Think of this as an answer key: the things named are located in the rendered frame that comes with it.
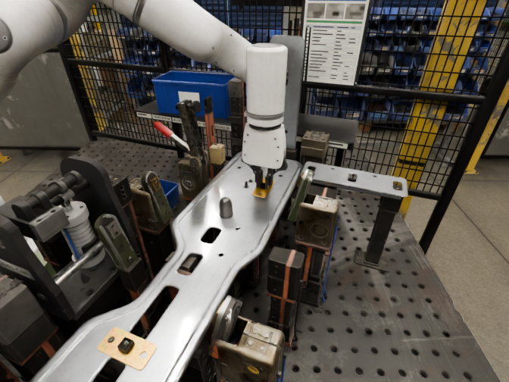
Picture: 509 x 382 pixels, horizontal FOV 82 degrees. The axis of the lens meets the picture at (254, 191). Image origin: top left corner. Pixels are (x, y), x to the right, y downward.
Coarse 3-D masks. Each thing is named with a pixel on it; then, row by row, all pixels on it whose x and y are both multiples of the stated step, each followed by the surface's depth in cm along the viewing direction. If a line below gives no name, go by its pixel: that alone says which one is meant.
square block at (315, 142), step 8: (304, 136) 92; (312, 136) 92; (320, 136) 92; (328, 136) 93; (304, 144) 92; (312, 144) 91; (320, 144) 90; (328, 144) 96; (304, 152) 94; (312, 152) 93; (320, 152) 92; (304, 160) 95; (312, 160) 94; (320, 160) 93; (312, 168) 96; (312, 184) 99
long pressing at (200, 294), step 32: (288, 160) 92; (224, 192) 77; (288, 192) 78; (192, 224) 66; (224, 224) 66; (256, 224) 66; (224, 256) 58; (256, 256) 59; (160, 288) 52; (192, 288) 52; (224, 288) 52; (96, 320) 47; (128, 320) 47; (160, 320) 47; (192, 320) 47; (64, 352) 42; (96, 352) 43; (160, 352) 43; (192, 352) 43
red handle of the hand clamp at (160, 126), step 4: (156, 124) 78; (160, 124) 78; (156, 128) 78; (160, 128) 78; (164, 128) 78; (160, 132) 79; (164, 132) 78; (168, 132) 78; (172, 132) 79; (168, 136) 78; (172, 136) 78; (176, 136) 79; (172, 140) 79; (176, 140) 79; (180, 140) 79; (176, 144) 79; (180, 144) 79; (184, 144) 79; (184, 148) 79; (188, 148) 79; (188, 152) 79; (200, 156) 79
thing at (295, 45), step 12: (276, 36) 81; (288, 36) 80; (300, 36) 79; (288, 48) 82; (300, 48) 81; (288, 60) 83; (300, 60) 82; (288, 72) 85; (300, 72) 84; (288, 84) 87; (300, 84) 86; (288, 96) 89; (300, 96) 88; (288, 108) 91; (288, 120) 93; (288, 132) 95; (288, 144) 98
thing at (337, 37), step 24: (312, 0) 97; (336, 0) 95; (360, 0) 93; (312, 24) 101; (336, 24) 98; (360, 24) 96; (312, 48) 105; (336, 48) 102; (360, 48) 99; (312, 72) 109; (336, 72) 106
